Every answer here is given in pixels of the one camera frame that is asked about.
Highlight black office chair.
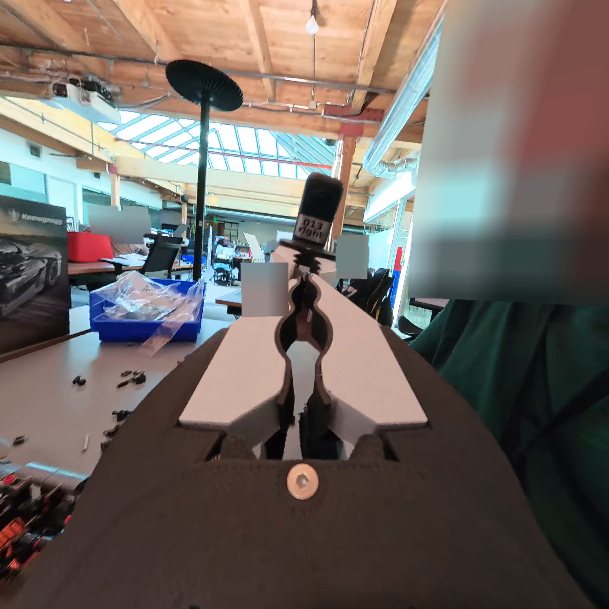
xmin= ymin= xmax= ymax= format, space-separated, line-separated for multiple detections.
xmin=140 ymin=233 xmax=184 ymax=279

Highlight white ceiling projector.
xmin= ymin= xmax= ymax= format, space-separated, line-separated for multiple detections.
xmin=50 ymin=78 xmax=117 ymax=108

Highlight scattered small lego pieces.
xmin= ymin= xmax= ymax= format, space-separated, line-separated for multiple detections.
xmin=12 ymin=369 xmax=148 ymax=453

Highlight black and yellow chair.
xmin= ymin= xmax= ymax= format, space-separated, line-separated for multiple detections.
xmin=339 ymin=268 xmax=396 ymax=328

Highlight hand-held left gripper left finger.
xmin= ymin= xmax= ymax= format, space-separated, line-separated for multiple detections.
xmin=178 ymin=281 xmax=302 ymax=458

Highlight blue plastic parts bin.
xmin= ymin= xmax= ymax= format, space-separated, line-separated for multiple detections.
xmin=89 ymin=277 xmax=206 ymax=343

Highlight clear plastic bags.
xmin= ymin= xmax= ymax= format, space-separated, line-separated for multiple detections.
xmin=101 ymin=270 xmax=206 ymax=357

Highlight wooden post with red bracket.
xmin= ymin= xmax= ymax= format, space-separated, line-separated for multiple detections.
xmin=330 ymin=108 xmax=384 ymax=239

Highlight wooden office desk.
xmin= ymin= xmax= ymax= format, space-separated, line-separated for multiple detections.
xmin=68 ymin=257 xmax=196 ymax=288

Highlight silver air duct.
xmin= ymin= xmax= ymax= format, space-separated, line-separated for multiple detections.
xmin=364 ymin=14 xmax=443 ymax=179

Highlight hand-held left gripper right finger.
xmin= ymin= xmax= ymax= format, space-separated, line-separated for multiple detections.
xmin=308 ymin=278 xmax=430 ymax=459

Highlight grey lego car model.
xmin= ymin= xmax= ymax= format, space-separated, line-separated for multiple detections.
xmin=0 ymin=459 xmax=91 ymax=586

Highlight red tote bag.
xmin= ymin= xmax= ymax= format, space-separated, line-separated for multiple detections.
xmin=68 ymin=232 xmax=114 ymax=263

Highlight black pole with disc head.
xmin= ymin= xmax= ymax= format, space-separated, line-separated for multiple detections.
xmin=166 ymin=59 xmax=244 ymax=281

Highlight dark lego set box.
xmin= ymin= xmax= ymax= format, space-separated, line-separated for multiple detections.
xmin=0 ymin=194 xmax=72 ymax=355

